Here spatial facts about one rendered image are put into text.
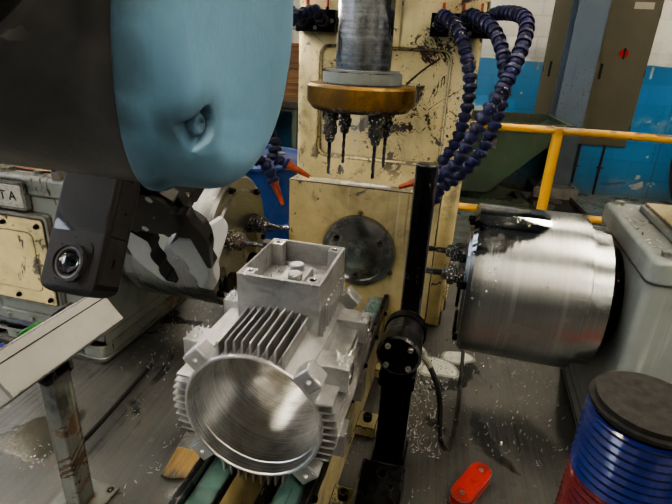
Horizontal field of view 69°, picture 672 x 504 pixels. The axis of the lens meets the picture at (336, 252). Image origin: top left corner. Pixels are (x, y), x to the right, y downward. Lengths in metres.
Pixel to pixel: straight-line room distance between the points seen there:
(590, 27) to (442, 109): 4.75
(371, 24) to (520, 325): 0.50
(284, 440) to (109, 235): 0.37
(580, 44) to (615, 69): 0.58
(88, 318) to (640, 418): 0.57
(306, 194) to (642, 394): 0.76
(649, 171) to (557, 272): 5.70
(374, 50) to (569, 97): 4.97
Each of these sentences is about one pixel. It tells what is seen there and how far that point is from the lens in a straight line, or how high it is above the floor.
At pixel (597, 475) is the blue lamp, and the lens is 0.33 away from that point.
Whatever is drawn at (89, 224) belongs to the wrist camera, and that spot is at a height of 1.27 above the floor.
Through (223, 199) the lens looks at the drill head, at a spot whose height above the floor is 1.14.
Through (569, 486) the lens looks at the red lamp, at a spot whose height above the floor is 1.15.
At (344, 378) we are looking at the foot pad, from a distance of 0.54.
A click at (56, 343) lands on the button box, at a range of 0.64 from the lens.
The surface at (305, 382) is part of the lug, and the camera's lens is 0.51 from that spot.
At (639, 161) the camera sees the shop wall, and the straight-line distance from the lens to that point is 6.37.
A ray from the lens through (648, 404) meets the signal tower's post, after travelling 0.32.
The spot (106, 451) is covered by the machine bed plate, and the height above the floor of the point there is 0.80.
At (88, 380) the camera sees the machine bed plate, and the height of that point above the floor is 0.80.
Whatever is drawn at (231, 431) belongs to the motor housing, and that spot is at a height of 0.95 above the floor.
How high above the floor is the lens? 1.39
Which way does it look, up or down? 22 degrees down
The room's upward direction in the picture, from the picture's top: 3 degrees clockwise
